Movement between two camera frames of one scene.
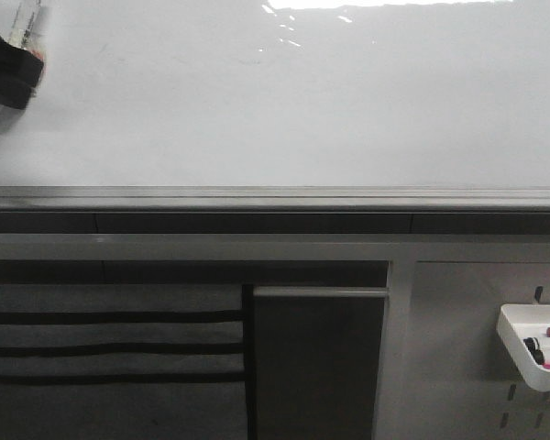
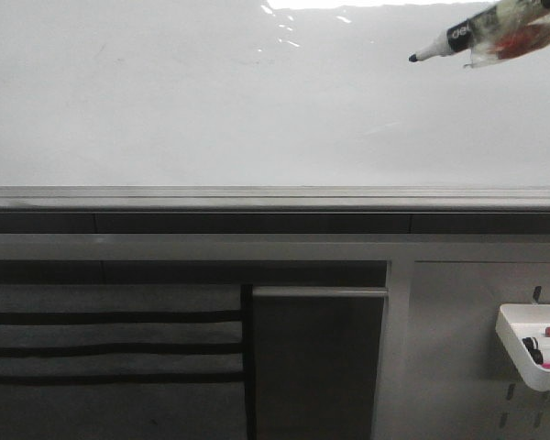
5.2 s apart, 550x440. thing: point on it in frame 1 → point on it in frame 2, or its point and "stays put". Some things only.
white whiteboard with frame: x=287 y=106 stays put
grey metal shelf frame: x=401 y=251 stays put
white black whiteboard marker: x=21 y=36 → x=506 y=29
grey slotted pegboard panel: x=465 y=384 stays put
